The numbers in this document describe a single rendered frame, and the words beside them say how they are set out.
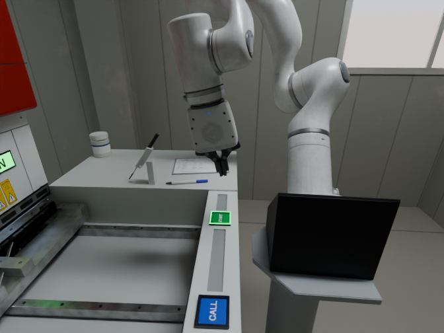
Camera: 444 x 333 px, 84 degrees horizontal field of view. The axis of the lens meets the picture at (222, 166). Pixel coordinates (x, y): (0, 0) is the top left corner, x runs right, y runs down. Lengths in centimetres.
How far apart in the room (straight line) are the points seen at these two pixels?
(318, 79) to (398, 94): 180
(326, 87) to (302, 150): 18
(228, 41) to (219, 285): 45
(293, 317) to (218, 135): 63
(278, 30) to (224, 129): 40
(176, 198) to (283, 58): 55
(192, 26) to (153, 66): 182
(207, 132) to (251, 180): 195
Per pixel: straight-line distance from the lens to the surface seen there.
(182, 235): 83
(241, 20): 50
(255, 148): 232
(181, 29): 51
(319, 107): 76
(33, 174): 95
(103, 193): 91
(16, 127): 91
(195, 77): 50
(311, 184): 68
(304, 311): 91
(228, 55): 48
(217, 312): 48
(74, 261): 86
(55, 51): 270
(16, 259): 81
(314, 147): 71
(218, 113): 52
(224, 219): 66
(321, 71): 78
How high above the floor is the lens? 136
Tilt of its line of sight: 24 degrees down
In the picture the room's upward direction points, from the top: straight up
